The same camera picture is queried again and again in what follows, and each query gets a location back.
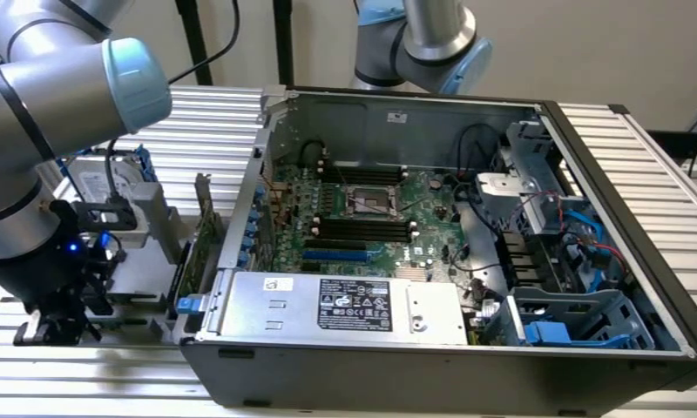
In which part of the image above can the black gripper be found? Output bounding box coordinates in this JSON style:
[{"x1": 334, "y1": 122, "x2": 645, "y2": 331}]
[{"x1": 0, "y1": 233, "x2": 124, "y2": 347}]

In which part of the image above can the black RAM slot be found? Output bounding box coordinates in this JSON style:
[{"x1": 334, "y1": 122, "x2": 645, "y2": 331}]
[
  {"x1": 313, "y1": 215, "x2": 414, "y2": 225},
  {"x1": 310, "y1": 233, "x2": 414, "y2": 243},
  {"x1": 320, "y1": 169, "x2": 408, "y2": 177},
  {"x1": 312, "y1": 227, "x2": 414, "y2": 237},
  {"x1": 312, "y1": 221, "x2": 414, "y2": 231},
  {"x1": 320, "y1": 179, "x2": 408, "y2": 187},
  {"x1": 320, "y1": 164, "x2": 408, "y2": 172}
]

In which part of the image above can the grey parts rack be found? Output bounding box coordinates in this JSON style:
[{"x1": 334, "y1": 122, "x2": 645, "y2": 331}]
[{"x1": 10, "y1": 145, "x2": 225, "y2": 346}]

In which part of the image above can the silver hard disk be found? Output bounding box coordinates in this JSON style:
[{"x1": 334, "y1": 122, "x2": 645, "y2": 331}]
[{"x1": 68, "y1": 150, "x2": 141, "y2": 206}]

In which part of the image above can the blue case latch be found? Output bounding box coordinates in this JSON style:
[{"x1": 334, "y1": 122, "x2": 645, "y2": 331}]
[{"x1": 173, "y1": 294, "x2": 204, "y2": 315}]

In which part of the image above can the green graphics card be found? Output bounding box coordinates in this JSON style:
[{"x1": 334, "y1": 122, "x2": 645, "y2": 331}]
[{"x1": 176, "y1": 172, "x2": 226, "y2": 301}]

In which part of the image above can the blue disk carrier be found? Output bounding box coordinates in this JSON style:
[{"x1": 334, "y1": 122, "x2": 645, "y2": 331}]
[{"x1": 130, "y1": 145, "x2": 154, "y2": 192}]

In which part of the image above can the silver power supply unit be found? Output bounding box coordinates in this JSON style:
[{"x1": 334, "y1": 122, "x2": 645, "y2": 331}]
[{"x1": 206, "y1": 271, "x2": 473, "y2": 348}]

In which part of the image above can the blue expansion slot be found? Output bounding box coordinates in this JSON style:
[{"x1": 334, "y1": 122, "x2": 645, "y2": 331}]
[{"x1": 300, "y1": 249, "x2": 368, "y2": 262}]

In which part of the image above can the long black expansion slot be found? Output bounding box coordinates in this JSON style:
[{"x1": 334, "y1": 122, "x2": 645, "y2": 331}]
[{"x1": 304, "y1": 239, "x2": 368, "y2": 253}]

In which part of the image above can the CPU socket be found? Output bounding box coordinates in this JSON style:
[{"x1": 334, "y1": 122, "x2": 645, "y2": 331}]
[{"x1": 337, "y1": 183, "x2": 406, "y2": 219}]

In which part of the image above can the black stand pole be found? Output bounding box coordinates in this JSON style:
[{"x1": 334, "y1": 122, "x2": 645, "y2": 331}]
[
  {"x1": 270, "y1": 0, "x2": 296, "y2": 88},
  {"x1": 173, "y1": 0, "x2": 214, "y2": 87}
]

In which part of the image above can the green motherboard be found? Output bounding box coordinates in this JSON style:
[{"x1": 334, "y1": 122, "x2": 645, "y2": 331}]
[{"x1": 258, "y1": 163, "x2": 476, "y2": 282}]

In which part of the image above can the black open PC case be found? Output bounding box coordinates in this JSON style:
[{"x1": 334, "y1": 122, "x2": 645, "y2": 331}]
[{"x1": 176, "y1": 84, "x2": 697, "y2": 407}]

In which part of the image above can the black fan shroud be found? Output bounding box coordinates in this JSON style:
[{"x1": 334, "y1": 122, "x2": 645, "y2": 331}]
[{"x1": 495, "y1": 232, "x2": 553, "y2": 291}]

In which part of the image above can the silver optical drive cage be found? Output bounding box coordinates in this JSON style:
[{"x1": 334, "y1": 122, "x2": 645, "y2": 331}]
[{"x1": 474, "y1": 120, "x2": 576, "y2": 234}]

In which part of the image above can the blue disk bay latch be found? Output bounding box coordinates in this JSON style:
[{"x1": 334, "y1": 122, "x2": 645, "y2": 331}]
[{"x1": 524, "y1": 320, "x2": 573, "y2": 348}]

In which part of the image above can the grey disk bay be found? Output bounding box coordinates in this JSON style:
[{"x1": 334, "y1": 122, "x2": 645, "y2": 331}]
[{"x1": 505, "y1": 285, "x2": 659, "y2": 351}]

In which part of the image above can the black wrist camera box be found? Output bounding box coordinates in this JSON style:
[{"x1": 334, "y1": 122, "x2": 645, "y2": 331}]
[{"x1": 70, "y1": 199, "x2": 140, "y2": 233}]

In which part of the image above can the black camera cable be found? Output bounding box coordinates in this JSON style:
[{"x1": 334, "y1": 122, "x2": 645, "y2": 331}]
[{"x1": 102, "y1": 0, "x2": 241, "y2": 206}]

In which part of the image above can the short black curved wire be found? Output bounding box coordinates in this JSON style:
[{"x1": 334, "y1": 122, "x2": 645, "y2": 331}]
[{"x1": 300, "y1": 139, "x2": 328, "y2": 165}]

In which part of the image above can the black looped wire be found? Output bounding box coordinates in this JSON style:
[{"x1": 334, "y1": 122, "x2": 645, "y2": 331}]
[{"x1": 454, "y1": 123, "x2": 503, "y2": 178}]

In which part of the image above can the blue wire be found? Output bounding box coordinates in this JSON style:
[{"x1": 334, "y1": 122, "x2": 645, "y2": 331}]
[{"x1": 560, "y1": 207, "x2": 639, "y2": 308}]

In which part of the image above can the red wire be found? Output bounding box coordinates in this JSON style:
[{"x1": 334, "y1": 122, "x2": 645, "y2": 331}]
[{"x1": 585, "y1": 242, "x2": 633, "y2": 282}]

